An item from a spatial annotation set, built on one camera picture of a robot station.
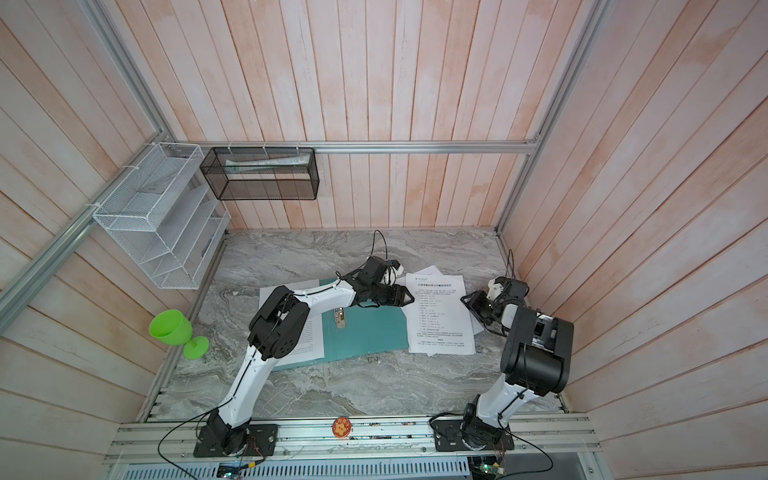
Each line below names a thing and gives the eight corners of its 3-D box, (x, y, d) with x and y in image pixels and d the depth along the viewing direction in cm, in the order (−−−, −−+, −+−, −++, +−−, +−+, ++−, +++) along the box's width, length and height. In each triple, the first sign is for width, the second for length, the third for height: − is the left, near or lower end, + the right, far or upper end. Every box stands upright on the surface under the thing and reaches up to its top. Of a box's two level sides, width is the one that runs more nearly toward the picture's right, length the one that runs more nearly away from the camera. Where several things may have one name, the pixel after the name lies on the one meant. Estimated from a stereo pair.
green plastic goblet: (177, 359, 89) (143, 336, 76) (188, 335, 94) (157, 309, 81) (206, 359, 89) (176, 336, 76) (215, 335, 94) (189, 309, 81)
